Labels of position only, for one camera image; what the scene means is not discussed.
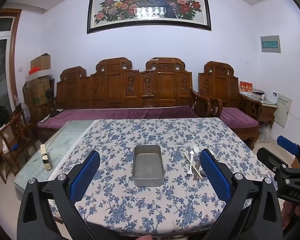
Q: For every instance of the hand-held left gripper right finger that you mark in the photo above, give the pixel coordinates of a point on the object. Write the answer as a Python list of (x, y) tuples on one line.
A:
[(213, 173)]

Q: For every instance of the carved wooden armchair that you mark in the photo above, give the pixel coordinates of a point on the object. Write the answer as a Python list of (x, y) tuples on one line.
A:
[(220, 85)]

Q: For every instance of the carved wooden sofa bench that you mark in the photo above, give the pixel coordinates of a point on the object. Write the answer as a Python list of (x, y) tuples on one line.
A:
[(115, 87)]

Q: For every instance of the person's left hand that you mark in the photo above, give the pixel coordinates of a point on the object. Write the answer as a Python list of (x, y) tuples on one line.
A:
[(144, 237)]

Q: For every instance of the red plastic bag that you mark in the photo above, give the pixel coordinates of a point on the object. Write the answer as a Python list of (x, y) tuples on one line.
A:
[(34, 70)]

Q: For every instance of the small brown cardboard box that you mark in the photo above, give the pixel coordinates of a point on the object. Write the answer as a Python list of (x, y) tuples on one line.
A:
[(41, 62)]

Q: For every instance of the wooden chair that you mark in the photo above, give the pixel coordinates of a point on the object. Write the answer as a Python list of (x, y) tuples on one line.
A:
[(17, 127)]

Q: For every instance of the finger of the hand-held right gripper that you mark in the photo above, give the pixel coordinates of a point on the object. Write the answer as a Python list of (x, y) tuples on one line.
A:
[(287, 145), (271, 158)]

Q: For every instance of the wooden chopstick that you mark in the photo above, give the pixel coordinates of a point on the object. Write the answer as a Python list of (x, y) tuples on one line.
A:
[(190, 161), (193, 162)]

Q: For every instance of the short purple armchair cushion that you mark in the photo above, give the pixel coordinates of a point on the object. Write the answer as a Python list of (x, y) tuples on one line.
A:
[(237, 117)]

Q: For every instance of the white tabletop device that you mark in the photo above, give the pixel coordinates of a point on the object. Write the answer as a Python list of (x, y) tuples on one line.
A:
[(271, 98)]

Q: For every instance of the grey wall fuse box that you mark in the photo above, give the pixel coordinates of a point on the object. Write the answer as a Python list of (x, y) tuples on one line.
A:
[(270, 44)]

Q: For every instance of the framed peacock flower painting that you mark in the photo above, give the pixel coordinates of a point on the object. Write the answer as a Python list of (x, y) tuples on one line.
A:
[(150, 5)]

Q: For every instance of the rectangular metal tray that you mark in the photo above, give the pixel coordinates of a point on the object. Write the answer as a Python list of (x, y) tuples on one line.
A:
[(148, 167)]

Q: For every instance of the black standing fan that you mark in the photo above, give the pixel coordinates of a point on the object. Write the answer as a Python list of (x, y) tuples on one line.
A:
[(50, 93)]

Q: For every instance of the large brown cardboard box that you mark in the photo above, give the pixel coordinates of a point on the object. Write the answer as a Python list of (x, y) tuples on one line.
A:
[(38, 91)]

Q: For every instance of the person's right hand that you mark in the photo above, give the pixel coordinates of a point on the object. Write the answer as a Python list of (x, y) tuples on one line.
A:
[(293, 216)]

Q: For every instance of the blue floral tablecloth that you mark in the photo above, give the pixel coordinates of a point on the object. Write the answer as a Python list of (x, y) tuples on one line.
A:
[(115, 142)]

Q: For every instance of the wooden door frame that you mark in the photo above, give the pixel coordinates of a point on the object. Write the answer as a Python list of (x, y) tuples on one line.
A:
[(14, 55)]

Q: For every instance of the red printed box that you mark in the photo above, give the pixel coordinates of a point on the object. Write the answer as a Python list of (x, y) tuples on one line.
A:
[(245, 88)]

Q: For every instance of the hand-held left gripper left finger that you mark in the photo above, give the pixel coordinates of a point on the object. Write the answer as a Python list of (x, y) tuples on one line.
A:
[(86, 173)]

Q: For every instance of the wooden side table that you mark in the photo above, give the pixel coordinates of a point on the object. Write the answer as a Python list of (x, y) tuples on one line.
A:
[(266, 112)]

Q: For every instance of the clear plastic bag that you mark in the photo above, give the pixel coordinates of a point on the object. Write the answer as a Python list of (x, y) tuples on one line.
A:
[(265, 133)]

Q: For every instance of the white wall meter cabinet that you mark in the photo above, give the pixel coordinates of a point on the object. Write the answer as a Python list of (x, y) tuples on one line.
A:
[(283, 112)]

